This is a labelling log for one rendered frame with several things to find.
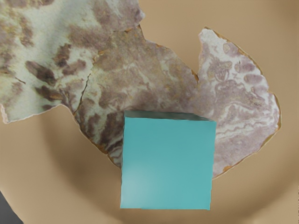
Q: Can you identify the teal cube block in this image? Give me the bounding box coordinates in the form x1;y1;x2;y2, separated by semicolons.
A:
120;110;217;210

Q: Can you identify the tan plate with mottled pattern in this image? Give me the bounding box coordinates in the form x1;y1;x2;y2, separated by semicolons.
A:
0;0;299;224

